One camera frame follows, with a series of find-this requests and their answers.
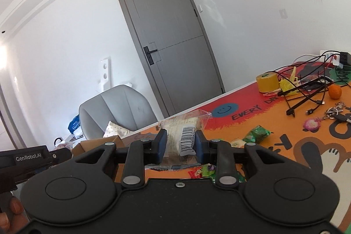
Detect seeded bread barcode packet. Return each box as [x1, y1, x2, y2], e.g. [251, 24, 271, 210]
[146, 109, 212, 171]

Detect person's left hand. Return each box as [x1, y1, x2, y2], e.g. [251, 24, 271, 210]
[0, 196, 29, 233]

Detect white dotted cushion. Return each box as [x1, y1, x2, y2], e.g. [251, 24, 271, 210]
[103, 121, 132, 139]

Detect grey upholstered chair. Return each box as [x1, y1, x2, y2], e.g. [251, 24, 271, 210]
[79, 85, 157, 139]

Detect small green snack packet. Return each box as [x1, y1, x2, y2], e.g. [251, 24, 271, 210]
[243, 125, 271, 144]

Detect blue and white bag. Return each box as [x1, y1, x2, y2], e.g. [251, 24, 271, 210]
[68, 115, 82, 135]

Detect brown cardboard box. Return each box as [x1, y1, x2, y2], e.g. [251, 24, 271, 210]
[71, 136, 125, 157]

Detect white board with holes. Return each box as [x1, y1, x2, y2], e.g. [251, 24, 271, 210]
[99, 58, 112, 92]

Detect yellow tape roll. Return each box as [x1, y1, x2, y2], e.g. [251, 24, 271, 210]
[256, 72, 280, 93]

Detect yellow plastic clip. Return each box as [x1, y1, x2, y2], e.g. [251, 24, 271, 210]
[279, 67, 300, 96]

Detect colourful cartoon table mat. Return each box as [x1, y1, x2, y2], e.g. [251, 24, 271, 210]
[115, 63, 351, 232]

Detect grey door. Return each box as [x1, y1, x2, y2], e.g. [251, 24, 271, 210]
[118, 0, 225, 117]

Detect key bunch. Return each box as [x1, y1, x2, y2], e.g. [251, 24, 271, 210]
[324, 102, 350, 123]

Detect orange tangerine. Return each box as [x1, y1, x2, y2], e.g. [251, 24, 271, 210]
[328, 84, 342, 100]

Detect white power strip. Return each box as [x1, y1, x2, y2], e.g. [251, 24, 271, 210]
[319, 50, 351, 68]

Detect black door handle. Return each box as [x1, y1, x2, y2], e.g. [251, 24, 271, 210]
[143, 46, 158, 65]

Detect pink round keychain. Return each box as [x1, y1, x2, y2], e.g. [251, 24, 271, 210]
[303, 118, 322, 132]

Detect black wire stand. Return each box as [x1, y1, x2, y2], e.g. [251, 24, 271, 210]
[280, 76, 334, 117]

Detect black cables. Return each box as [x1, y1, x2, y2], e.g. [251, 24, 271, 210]
[263, 52, 343, 116]

